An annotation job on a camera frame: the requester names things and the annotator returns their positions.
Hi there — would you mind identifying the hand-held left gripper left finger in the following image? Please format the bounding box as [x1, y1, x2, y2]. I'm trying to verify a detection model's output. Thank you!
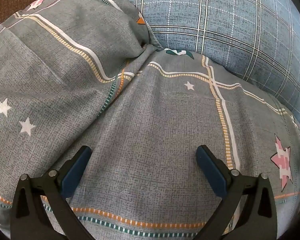
[9, 145, 96, 240]

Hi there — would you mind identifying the blue plaid pillow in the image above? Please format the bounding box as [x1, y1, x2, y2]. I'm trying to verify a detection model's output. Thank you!
[100, 0, 300, 130]

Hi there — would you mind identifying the grey star-print pillow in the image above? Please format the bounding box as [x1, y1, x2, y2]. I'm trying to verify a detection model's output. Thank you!
[0, 0, 163, 180]

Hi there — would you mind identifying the grey star-print bedsheet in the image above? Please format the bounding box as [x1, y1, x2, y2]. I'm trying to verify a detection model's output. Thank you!
[0, 47, 300, 240]

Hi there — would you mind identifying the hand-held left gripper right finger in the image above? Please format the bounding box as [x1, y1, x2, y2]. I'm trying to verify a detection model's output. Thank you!
[191, 144, 278, 240]

